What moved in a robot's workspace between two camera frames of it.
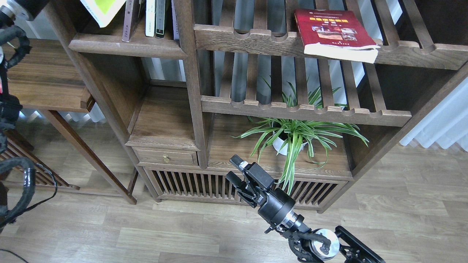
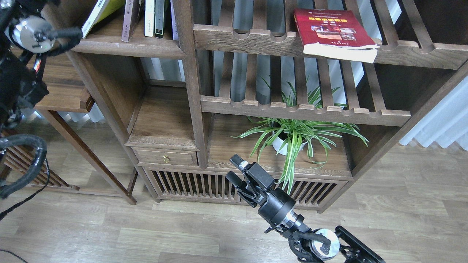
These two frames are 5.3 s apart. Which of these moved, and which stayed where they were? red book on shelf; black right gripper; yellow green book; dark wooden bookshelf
Moved: yellow green book
Stayed: black right gripper; dark wooden bookshelf; red book on shelf
